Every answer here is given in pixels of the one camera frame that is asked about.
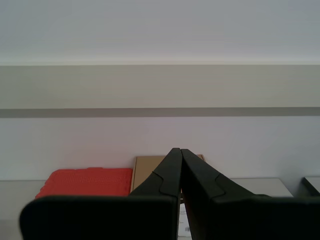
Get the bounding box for brown cardboard box white label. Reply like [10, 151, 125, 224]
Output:
[129, 154, 206, 237]

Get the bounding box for red plastic tool case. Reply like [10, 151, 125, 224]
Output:
[34, 167, 133, 200]

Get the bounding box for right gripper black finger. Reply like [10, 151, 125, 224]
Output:
[19, 147, 183, 240]
[181, 148, 320, 240]

